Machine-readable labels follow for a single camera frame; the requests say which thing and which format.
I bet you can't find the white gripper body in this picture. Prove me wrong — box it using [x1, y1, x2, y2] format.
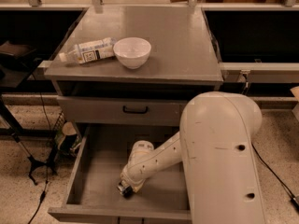
[121, 175, 145, 192]

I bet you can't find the blue silver redbull can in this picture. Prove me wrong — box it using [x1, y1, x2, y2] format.
[117, 181, 134, 198]

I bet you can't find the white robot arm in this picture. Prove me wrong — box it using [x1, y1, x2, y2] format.
[119, 91, 266, 224]

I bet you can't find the open grey middle drawer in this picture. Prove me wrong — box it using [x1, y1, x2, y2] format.
[49, 124, 192, 224]

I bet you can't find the grey drawer cabinet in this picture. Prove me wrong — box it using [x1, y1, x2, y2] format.
[44, 5, 224, 224]

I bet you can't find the closed grey top drawer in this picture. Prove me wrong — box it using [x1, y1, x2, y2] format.
[58, 96, 186, 126]

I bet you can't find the black tripod stand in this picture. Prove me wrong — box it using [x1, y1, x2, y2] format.
[0, 96, 59, 186]

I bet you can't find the white ceramic bowl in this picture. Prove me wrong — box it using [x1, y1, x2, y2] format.
[113, 37, 151, 69]

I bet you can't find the white labelled plastic bottle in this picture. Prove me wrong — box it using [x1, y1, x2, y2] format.
[58, 37, 116, 64]

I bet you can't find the black device on left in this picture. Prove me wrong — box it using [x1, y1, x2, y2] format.
[0, 40, 43, 90]

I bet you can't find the black drawer handle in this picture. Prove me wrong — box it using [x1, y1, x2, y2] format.
[122, 105, 149, 115]

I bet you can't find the black floor cable left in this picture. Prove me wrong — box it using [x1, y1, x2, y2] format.
[27, 75, 52, 224]

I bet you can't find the black floor cable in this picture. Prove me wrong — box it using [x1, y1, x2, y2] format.
[27, 75, 52, 224]
[251, 143, 299, 212]

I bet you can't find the black floor cable right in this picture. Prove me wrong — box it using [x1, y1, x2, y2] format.
[251, 143, 299, 212]

